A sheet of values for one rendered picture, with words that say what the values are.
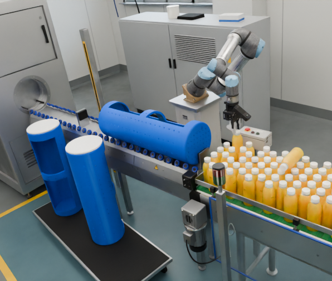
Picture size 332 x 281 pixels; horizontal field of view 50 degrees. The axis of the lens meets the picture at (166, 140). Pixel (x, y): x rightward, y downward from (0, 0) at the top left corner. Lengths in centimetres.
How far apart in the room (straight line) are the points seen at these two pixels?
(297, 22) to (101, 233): 343
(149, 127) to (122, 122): 27
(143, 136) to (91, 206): 75
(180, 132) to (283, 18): 306
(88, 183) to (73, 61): 507
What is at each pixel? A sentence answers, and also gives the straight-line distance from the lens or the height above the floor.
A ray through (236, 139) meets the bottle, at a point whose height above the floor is 113.
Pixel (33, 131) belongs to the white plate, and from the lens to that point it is 320.
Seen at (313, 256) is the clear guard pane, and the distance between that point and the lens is 194.
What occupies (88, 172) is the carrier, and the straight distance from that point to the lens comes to 268.
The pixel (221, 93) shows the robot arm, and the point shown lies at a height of 123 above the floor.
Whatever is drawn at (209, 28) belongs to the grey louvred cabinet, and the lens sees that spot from 405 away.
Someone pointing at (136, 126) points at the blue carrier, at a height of 117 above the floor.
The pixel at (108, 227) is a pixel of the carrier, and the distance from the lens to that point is 299.
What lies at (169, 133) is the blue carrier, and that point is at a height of 118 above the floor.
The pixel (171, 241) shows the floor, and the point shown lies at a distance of 323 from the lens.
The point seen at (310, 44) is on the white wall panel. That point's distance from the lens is 489.
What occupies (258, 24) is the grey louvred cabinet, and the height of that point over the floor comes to 141.
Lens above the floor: 222
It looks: 28 degrees down
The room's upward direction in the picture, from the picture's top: 9 degrees counter-clockwise
